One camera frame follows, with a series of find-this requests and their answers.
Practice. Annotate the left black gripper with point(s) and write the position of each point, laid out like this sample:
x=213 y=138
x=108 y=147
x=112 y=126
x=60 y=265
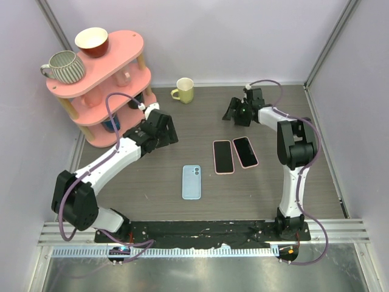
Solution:
x=171 y=137

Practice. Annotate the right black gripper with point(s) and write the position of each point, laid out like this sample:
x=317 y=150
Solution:
x=236 y=104

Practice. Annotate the pink phone case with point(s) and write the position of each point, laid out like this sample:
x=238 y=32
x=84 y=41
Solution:
x=234 y=146
x=213 y=158

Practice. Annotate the light blue phone case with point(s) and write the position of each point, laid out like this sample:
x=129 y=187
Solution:
x=191 y=182

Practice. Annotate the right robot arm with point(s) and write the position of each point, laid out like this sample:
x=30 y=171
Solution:
x=296 y=150

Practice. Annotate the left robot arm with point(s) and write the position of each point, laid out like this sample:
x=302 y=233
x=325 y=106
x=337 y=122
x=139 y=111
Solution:
x=74 y=197

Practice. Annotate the dark green mug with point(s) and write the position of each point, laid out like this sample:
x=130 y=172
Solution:
x=134 y=103

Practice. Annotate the yellow mug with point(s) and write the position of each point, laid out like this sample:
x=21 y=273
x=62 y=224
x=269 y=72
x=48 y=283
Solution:
x=184 y=91

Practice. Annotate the blue mug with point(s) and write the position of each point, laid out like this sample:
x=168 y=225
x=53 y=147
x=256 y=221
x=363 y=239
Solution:
x=109 y=125

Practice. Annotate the pink mug upper shelf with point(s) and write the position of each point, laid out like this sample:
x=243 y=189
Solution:
x=122 y=78

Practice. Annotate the pink mug shelf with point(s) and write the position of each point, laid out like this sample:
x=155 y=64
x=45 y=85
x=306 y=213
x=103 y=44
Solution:
x=122 y=78
x=92 y=98

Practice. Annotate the pink three-tier shelf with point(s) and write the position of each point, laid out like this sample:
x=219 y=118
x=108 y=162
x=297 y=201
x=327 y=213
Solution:
x=125 y=52

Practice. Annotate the pink mug middle shelf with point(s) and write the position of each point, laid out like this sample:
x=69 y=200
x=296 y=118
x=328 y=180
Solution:
x=92 y=98

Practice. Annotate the red bowl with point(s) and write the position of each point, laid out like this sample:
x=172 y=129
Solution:
x=93 y=41

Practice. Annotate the grey striped mug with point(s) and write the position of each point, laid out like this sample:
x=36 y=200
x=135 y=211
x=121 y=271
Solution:
x=65 y=66

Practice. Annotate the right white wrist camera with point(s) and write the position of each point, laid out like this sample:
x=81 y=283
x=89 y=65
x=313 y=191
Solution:
x=248 y=92

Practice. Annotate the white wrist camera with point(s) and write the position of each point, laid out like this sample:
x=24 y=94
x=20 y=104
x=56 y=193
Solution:
x=148 y=109
x=248 y=92

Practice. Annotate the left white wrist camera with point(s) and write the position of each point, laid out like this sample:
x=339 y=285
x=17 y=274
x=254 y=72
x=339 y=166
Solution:
x=148 y=109

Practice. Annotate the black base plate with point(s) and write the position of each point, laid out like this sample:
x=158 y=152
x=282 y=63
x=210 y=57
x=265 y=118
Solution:
x=210 y=234

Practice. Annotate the white cable duct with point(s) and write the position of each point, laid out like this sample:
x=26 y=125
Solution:
x=119 y=252

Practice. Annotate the aluminium rail frame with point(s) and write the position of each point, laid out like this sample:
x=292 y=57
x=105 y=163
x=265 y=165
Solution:
x=338 y=231

